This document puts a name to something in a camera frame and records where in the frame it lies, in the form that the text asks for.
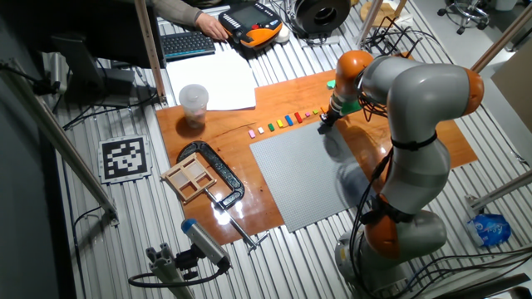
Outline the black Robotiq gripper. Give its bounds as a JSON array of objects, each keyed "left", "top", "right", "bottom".
[{"left": 319, "top": 106, "right": 342, "bottom": 129}]

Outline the forearm in grey sleeve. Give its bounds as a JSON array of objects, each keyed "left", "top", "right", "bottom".
[{"left": 151, "top": 0, "right": 204, "bottom": 27}]

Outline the grey Lego baseplate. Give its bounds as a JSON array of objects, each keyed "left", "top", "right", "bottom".
[{"left": 249, "top": 119, "right": 371, "bottom": 233}]

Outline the person's bare hand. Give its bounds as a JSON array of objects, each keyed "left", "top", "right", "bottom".
[{"left": 195, "top": 12, "right": 229, "bottom": 42}]

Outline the glossy wooden work board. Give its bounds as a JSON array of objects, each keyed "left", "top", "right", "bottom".
[{"left": 155, "top": 68, "right": 479, "bottom": 246}]

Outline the white computer mouse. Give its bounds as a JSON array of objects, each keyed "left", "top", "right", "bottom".
[{"left": 273, "top": 25, "right": 292, "bottom": 45}]

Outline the black round spool device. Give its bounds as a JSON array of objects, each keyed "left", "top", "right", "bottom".
[{"left": 293, "top": 0, "right": 352, "bottom": 41}]

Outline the white printed paper sheet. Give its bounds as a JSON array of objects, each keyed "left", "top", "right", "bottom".
[{"left": 165, "top": 51, "right": 259, "bottom": 112}]

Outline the orange and black teach pendant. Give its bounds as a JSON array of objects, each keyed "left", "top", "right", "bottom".
[{"left": 218, "top": 2, "right": 283, "bottom": 50}]

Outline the black metal C-clamp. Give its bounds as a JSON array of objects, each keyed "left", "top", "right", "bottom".
[{"left": 176, "top": 140, "right": 270, "bottom": 252}]

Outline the clear plastic lidded cup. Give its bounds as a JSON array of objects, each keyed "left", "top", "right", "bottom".
[{"left": 178, "top": 83, "right": 209, "bottom": 130}]

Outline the wooden divided tray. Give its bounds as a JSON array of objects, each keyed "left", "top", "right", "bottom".
[{"left": 160, "top": 152, "right": 218, "bottom": 204}]

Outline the black computer keyboard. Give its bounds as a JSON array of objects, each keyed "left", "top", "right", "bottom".
[{"left": 160, "top": 31, "right": 217, "bottom": 62}]

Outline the black wheeled office stool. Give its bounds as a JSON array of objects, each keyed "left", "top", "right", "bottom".
[{"left": 436, "top": 0, "right": 491, "bottom": 37}]

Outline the brown cardboard panel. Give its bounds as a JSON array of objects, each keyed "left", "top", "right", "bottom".
[{"left": 490, "top": 41, "right": 532, "bottom": 134}]

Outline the blue plastic bag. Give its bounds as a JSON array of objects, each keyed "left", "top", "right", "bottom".
[{"left": 465, "top": 213, "right": 512, "bottom": 248}]

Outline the black white fiducial marker plate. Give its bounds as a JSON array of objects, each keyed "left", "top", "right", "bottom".
[{"left": 97, "top": 135, "right": 154, "bottom": 185}]

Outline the black computer monitor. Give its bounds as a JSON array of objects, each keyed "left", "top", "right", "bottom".
[{"left": 41, "top": 0, "right": 167, "bottom": 108}]

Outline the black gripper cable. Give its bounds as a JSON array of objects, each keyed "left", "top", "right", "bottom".
[{"left": 357, "top": 93, "right": 390, "bottom": 121}]

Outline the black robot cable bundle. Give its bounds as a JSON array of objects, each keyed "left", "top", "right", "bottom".
[{"left": 347, "top": 147, "right": 394, "bottom": 299}]

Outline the grey camera with blue cap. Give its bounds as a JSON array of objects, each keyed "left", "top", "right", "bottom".
[{"left": 180, "top": 218, "right": 232, "bottom": 269}]

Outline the short aluminium frame beam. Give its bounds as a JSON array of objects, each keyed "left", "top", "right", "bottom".
[{"left": 465, "top": 169, "right": 532, "bottom": 213}]

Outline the brown upright frame post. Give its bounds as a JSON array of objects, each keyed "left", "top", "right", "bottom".
[{"left": 133, "top": 0, "right": 169, "bottom": 107}]

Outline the slanted aluminium frame post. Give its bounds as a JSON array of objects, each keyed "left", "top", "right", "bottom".
[{"left": 469, "top": 3, "right": 532, "bottom": 78}]

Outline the thin black floor cable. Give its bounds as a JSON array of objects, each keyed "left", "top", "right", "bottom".
[{"left": 398, "top": 244, "right": 532, "bottom": 299}]

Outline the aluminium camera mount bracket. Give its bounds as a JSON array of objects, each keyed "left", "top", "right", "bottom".
[{"left": 145, "top": 243, "right": 196, "bottom": 299}]

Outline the black camera cable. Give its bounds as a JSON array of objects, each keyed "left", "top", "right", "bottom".
[{"left": 127, "top": 265, "right": 228, "bottom": 288}]

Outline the long slanted aluminium frame beam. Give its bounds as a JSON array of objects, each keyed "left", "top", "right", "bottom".
[{"left": 0, "top": 57, "right": 120, "bottom": 228}]

